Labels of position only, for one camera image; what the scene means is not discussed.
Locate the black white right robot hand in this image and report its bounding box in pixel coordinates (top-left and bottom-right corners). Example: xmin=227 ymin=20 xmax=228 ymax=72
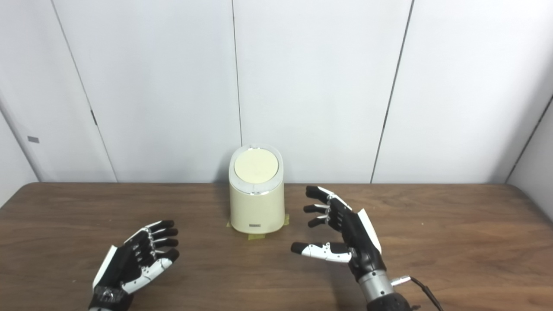
xmin=290 ymin=186 xmax=387 ymax=283

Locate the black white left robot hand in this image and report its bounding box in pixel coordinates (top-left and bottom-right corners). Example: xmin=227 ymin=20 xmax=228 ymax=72
xmin=89 ymin=220 xmax=180 ymax=308

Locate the cream trash bin with lid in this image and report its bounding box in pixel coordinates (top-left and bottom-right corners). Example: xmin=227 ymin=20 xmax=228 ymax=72
xmin=229 ymin=144 xmax=285 ymax=235

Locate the cream round bin lid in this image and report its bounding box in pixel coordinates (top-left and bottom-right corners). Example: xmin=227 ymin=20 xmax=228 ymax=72
xmin=234 ymin=148 xmax=279 ymax=184

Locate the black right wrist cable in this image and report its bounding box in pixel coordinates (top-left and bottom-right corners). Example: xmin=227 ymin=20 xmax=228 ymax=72
xmin=391 ymin=276 xmax=443 ymax=311

